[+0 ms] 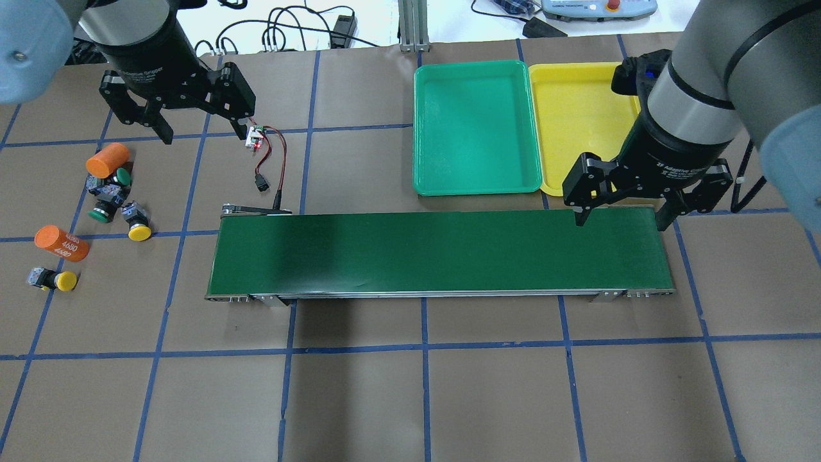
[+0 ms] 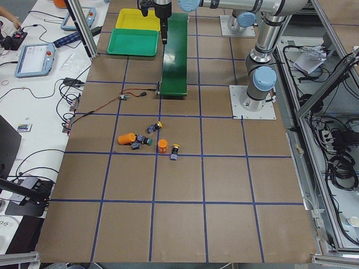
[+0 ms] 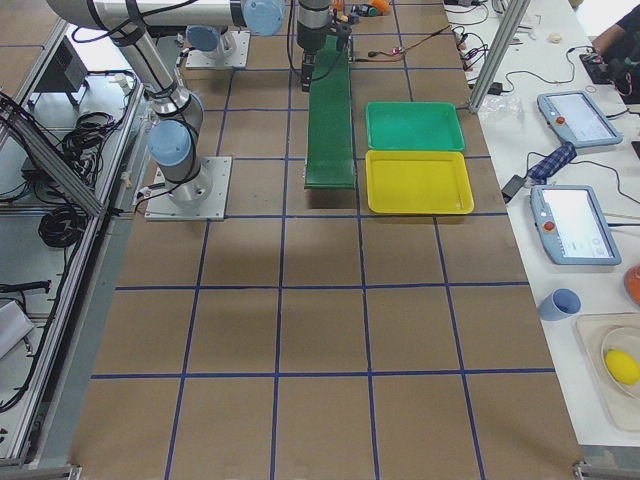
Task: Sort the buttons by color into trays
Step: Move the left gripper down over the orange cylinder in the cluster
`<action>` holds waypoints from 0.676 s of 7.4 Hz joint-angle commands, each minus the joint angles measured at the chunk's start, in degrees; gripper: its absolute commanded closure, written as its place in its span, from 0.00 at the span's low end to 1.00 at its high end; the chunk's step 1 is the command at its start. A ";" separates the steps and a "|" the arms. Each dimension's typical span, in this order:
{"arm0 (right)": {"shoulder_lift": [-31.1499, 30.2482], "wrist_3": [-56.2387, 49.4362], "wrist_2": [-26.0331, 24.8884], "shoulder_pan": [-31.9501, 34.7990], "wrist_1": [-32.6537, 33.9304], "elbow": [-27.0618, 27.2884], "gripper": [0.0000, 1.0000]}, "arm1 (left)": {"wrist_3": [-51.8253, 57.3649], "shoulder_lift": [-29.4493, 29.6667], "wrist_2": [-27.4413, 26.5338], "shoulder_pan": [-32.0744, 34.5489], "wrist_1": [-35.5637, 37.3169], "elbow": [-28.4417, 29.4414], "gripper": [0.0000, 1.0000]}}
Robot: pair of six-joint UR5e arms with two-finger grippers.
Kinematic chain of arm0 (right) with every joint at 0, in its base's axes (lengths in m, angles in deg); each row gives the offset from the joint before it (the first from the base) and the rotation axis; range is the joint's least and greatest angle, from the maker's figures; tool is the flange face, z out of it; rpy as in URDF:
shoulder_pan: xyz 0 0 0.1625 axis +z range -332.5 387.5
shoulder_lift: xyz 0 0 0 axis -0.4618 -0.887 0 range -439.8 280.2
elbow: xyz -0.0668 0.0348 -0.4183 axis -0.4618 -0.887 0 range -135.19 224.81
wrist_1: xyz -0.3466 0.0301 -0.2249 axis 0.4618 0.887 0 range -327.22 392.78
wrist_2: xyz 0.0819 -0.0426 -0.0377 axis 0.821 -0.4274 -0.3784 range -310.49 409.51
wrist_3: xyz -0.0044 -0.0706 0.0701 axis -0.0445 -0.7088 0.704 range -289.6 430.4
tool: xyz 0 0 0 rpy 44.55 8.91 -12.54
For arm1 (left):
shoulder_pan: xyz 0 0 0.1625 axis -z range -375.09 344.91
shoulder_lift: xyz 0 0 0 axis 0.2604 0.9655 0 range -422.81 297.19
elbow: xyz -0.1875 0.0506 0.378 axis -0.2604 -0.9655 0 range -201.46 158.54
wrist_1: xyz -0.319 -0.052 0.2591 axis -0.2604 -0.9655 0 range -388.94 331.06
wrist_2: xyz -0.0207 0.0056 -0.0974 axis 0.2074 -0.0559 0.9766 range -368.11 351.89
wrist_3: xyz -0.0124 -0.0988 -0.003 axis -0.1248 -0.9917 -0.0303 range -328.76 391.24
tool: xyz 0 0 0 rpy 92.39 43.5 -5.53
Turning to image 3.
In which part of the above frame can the green conveyor belt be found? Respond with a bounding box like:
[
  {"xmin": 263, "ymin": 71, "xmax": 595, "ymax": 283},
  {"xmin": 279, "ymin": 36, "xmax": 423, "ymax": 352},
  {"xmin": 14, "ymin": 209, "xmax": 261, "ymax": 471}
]
[{"xmin": 305, "ymin": 36, "xmax": 355, "ymax": 189}]

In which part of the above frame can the blue plastic cup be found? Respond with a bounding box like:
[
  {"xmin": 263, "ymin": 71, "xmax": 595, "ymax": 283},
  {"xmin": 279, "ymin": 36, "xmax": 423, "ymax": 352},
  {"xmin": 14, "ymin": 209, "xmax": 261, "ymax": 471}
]
[{"xmin": 539, "ymin": 288, "xmax": 582, "ymax": 321}]

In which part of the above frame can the beige tray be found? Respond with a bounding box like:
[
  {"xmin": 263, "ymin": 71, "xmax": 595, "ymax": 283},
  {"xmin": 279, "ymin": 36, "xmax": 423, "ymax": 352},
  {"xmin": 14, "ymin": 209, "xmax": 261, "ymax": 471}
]
[{"xmin": 575, "ymin": 313, "xmax": 639, "ymax": 433}]

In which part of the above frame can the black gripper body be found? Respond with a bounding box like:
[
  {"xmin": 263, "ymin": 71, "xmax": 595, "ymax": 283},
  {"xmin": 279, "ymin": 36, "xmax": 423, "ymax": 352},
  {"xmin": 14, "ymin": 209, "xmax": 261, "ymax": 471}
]
[{"xmin": 296, "ymin": 27, "xmax": 352, "ymax": 93}]

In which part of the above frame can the plain orange cylinder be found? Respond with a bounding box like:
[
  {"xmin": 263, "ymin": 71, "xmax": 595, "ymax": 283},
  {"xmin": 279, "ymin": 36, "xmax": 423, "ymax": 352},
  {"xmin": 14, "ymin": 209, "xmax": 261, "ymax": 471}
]
[{"xmin": 367, "ymin": 0, "xmax": 390, "ymax": 15}]

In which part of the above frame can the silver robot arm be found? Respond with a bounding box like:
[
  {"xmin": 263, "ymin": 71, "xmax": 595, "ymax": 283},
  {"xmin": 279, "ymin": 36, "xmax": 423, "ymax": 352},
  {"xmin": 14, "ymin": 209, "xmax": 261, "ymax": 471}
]
[
  {"xmin": 186, "ymin": 1, "xmax": 351, "ymax": 93},
  {"xmin": 48, "ymin": 0, "xmax": 248, "ymax": 205}
]

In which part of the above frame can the person in dark clothes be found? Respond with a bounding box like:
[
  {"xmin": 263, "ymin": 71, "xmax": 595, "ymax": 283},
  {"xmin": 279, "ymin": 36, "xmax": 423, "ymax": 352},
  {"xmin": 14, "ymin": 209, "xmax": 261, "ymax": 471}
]
[{"xmin": 592, "ymin": 7, "xmax": 639, "ymax": 55}]

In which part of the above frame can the black power adapter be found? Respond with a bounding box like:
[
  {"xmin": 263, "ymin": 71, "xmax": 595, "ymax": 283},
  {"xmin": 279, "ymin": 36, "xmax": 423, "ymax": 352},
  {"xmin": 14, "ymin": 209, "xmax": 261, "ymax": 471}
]
[{"xmin": 501, "ymin": 175, "xmax": 526, "ymax": 204}]

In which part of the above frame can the yellow lemon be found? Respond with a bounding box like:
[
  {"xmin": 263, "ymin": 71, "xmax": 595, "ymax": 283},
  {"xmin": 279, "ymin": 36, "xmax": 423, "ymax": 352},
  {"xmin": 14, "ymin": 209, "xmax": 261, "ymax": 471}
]
[{"xmin": 604, "ymin": 349, "xmax": 639, "ymax": 386}]

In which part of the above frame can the near teach pendant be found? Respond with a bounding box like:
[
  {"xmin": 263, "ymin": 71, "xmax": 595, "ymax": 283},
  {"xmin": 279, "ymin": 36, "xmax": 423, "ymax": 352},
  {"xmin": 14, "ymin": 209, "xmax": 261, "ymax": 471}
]
[{"xmin": 530, "ymin": 185, "xmax": 621, "ymax": 265}]

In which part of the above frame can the yellow plastic tray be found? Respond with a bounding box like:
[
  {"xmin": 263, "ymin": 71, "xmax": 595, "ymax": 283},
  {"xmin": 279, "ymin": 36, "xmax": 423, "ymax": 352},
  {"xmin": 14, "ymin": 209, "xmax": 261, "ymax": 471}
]
[{"xmin": 365, "ymin": 150, "xmax": 475, "ymax": 215}]

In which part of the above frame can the clear plastic bag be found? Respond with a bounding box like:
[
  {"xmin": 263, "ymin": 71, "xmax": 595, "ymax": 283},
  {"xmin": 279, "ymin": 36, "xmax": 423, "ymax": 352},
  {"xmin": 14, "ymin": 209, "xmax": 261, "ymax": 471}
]
[{"xmin": 478, "ymin": 95, "xmax": 523, "ymax": 121}]

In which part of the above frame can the white bowl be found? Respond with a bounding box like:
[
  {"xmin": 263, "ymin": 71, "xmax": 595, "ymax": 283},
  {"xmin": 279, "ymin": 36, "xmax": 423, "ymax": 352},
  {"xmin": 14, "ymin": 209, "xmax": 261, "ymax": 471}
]
[{"xmin": 601, "ymin": 327, "xmax": 639, "ymax": 398}]

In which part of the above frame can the aluminium frame post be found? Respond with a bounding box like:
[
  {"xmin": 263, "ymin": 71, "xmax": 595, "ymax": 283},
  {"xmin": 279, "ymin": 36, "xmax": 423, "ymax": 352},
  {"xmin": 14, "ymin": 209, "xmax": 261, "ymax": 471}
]
[{"xmin": 468, "ymin": 0, "xmax": 530, "ymax": 113}]

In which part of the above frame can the orange object at edge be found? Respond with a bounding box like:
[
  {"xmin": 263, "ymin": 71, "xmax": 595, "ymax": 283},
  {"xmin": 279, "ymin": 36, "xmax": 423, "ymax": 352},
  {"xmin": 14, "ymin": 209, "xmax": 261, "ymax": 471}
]
[{"xmin": 623, "ymin": 264, "xmax": 640, "ymax": 305}]

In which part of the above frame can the red black power cable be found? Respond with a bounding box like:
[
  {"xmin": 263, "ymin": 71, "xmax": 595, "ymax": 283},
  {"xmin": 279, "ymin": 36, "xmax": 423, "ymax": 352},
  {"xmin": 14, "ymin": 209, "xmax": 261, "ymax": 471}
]
[{"xmin": 352, "ymin": 27, "xmax": 449, "ymax": 64}]

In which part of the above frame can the green plastic tray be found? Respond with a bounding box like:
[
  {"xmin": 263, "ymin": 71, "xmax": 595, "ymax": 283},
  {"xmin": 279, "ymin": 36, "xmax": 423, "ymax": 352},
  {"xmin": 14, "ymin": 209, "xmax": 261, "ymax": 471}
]
[{"xmin": 365, "ymin": 101, "xmax": 465, "ymax": 152}]

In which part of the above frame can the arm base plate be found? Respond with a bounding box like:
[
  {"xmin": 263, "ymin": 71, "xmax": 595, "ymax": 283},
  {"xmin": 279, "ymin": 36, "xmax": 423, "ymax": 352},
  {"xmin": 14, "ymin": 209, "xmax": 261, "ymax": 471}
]
[
  {"xmin": 186, "ymin": 26, "xmax": 251, "ymax": 70},
  {"xmin": 144, "ymin": 156, "xmax": 232, "ymax": 221}
]

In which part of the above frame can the far teach pendant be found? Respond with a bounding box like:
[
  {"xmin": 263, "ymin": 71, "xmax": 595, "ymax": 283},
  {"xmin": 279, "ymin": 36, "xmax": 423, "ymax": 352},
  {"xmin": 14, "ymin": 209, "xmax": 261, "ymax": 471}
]
[{"xmin": 536, "ymin": 90, "xmax": 623, "ymax": 149}]

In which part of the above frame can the teach pendant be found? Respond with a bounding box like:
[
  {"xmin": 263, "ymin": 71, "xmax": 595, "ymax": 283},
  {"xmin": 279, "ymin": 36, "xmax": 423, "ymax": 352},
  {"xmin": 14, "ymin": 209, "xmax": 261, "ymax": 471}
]
[
  {"xmin": 530, "ymin": 185, "xmax": 621, "ymax": 265},
  {"xmin": 536, "ymin": 90, "xmax": 623, "ymax": 149}
]

